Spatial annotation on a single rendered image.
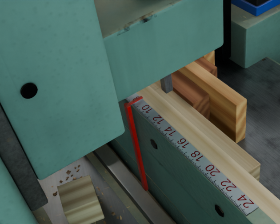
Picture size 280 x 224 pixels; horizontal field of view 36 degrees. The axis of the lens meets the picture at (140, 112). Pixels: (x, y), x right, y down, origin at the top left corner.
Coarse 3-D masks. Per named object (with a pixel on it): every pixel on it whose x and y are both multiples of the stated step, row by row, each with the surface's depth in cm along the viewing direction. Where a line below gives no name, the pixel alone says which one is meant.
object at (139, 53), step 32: (96, 0) 37; (128, 0) 37; (160, 0) 36; (192, 0) 36; (128, 32) 34; (160, 32) 36; (192, 32) 38; (128, 64) 36; (160, 64) 38; (128, 96) 38
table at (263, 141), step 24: (240, 72) 54; (264, 72) 53; (264, 96) 50; (264, 120) 48; (120, 144) 56; (240, 144) 46; (264, 144) 45; (144, 168) 51; (264, 168) 43; (168, 192) 48; (192, 216) 44
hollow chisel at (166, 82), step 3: (168, 75) 44; (171, 75) 44; (162, 78) 44; (165, 78) 44; (168, 78) 44; (171, 78) 45; (162, 81) 45; (165, 81) 44; (168, 81) 45; (171, 81) 45; (162, 84) 45; (165, 84) 45; (168, 84) 45; (171, 84) 45; (162, 87) 46; (165, 87) 45; (168, 87) 45; (171, 87) 45; (165, 90) 45; (168, 90) 45; (171, 90) 46
